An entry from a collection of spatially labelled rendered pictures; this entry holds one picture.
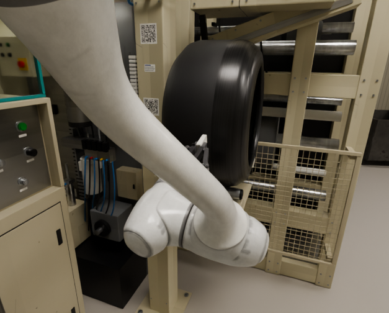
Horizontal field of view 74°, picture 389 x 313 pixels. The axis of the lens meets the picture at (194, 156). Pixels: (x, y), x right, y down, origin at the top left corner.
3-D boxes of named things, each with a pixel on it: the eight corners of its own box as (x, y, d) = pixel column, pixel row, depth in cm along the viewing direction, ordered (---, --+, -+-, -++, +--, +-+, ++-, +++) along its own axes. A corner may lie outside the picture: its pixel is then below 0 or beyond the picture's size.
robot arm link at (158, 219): (149, 206, 67) (197, 220, 64) (116, 255, 55) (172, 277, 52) (147, 174, 61) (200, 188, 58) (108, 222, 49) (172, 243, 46)
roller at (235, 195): (167, 175, 118) (167, 184, 119) (162, 177, 114) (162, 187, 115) (244, 187, 107) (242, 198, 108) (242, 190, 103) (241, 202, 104)
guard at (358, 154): (190, 233, 179) (190, 135, 156) (190, 231, 180) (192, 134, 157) (334, 267, 150) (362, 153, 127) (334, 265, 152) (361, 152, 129)
